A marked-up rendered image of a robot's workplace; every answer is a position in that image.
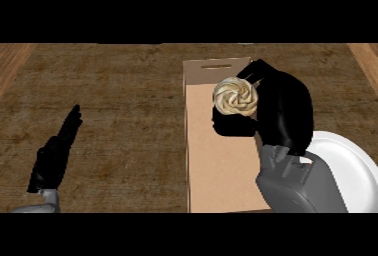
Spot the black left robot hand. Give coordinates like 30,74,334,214
26,104,85,194

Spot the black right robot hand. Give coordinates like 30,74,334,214
212,58,317,157

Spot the cream frosted cupcake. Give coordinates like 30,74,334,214
212,76,260,117

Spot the brown cardboard box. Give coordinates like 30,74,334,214
182,56,274,214

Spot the white plate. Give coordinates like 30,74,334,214
300,130,378,214

